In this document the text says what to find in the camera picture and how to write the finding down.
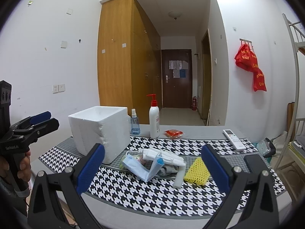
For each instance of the white styrofoam box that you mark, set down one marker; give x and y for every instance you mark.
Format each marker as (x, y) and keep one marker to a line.
(106, 125)

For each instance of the wall hook rail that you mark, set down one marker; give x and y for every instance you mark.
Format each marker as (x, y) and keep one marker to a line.
(246, 41)

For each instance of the blue spray bottle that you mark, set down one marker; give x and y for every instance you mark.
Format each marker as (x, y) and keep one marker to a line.
(134, 122)

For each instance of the red snack packet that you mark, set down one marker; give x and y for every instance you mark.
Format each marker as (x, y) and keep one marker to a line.
(173, 133)

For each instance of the white towel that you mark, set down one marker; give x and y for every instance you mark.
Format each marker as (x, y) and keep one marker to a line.
(168, 157)

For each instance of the houndstooth table mat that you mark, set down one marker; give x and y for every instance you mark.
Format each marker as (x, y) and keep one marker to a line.
(116, 186)

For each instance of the wooden wardrobe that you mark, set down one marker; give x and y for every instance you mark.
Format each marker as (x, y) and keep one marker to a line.
(129, 58)

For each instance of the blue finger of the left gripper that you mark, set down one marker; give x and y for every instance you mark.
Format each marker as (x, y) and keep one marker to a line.
(32, 120)
(33, 133)

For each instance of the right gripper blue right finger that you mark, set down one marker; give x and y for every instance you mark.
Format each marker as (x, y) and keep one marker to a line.
(218, 167)

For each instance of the red fire extinguisher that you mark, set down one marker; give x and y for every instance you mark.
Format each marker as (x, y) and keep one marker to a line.
(194, 103)

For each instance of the dark brown entrance door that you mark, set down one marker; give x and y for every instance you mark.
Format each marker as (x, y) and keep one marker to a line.
(177, 78)

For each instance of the white wall socket pair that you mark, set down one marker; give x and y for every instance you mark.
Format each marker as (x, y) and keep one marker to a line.
(58, 88)

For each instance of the black smartphone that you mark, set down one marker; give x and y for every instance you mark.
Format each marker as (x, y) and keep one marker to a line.
(257, 166)

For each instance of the person's left hand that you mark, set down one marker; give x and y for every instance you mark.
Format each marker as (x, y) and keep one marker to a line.
(25, 168)

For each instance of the ceiling lamp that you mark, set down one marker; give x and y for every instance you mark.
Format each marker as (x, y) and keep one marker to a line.
(175, 14)

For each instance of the blue surgical mask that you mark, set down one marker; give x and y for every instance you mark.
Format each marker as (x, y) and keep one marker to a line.
(144, 174)

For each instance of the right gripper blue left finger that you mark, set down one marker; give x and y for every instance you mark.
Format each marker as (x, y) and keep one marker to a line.
(87, 167)

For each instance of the white pump bottle red cap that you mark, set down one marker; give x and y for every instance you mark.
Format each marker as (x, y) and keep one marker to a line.
(154, 120)

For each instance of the yellow foam fruit net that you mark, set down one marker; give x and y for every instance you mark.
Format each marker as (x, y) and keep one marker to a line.
(197, 173)

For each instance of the grey sock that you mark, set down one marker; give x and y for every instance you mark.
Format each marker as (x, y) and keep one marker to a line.
(168, 170)

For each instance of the red hanging bags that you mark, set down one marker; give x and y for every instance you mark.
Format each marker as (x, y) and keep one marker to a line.
(246, 59)

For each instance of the white remote control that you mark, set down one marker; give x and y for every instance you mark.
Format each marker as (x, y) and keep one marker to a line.
(235, 141)

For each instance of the metal bunk bed frame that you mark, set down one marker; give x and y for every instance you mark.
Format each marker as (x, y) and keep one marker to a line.
(297, 41)

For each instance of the wooden side door frame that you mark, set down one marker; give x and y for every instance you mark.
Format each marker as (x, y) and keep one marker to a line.
(207, 78)

